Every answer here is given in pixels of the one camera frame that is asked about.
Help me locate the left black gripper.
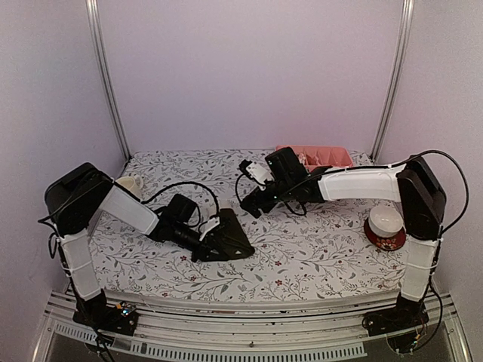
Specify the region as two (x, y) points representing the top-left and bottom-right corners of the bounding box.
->
(172, 222), (229, 262)

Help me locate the pink divided organizer tray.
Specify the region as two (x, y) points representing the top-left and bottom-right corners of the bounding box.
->
(290, 145), (353, 172)

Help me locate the dark olive cloth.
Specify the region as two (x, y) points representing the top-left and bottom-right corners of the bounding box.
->
(192, 208), (255, 262)

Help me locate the cream ceramic cup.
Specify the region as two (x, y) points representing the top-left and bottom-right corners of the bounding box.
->
(115, 175), (144, 200)

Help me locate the left robot arm white sleeve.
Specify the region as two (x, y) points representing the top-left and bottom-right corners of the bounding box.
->
(43, 162), (161, 336)

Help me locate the robot arm white sleeve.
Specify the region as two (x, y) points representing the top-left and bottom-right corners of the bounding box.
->
(43, 162), (161, 336)
(317, 155), (448, 337)

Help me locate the floral patterned table mat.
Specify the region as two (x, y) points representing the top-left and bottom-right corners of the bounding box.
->
(89, 150), (408, 302)

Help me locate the right robot arm white sleeve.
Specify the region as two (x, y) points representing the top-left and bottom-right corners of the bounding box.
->
(317, 155), (448, 337)

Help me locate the white bowl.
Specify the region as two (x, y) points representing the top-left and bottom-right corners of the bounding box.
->
(368, 205), (404, 238)

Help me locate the red floral saucer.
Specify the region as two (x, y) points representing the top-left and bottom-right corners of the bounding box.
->
(364, 219), (406, 251)

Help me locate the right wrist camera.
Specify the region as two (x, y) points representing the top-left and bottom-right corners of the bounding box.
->
(265, 147), (309, 186)

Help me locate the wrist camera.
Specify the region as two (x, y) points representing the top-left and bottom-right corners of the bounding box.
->
(265, 147), (309, 186)
(162, 194), (202, 228)

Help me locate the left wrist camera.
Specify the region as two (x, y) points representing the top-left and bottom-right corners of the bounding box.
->
(162, 194), (202, 228)

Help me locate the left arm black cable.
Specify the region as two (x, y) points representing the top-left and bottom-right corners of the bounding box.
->
(36, 181), (221, 265)

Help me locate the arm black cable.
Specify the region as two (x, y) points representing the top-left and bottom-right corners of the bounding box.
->
(234, 149), (470, 235)
(36, 181), (221, 265)

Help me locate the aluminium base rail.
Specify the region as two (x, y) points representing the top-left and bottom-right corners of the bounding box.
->
(31, 290), (472, 362)

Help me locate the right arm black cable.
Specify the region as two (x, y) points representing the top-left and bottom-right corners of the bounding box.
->
(234, 149), (470, 235)

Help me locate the right aluminium frame post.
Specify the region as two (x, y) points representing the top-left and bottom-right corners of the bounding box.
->
(370, 0), (414, 161)

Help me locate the aluminium frame post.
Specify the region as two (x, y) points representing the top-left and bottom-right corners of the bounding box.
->
(370, 0), (414, 161)
(85, 0), (132, 162)

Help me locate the left aluminium frame post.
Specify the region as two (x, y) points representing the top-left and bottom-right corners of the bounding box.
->
(85, 0), (132, 162)

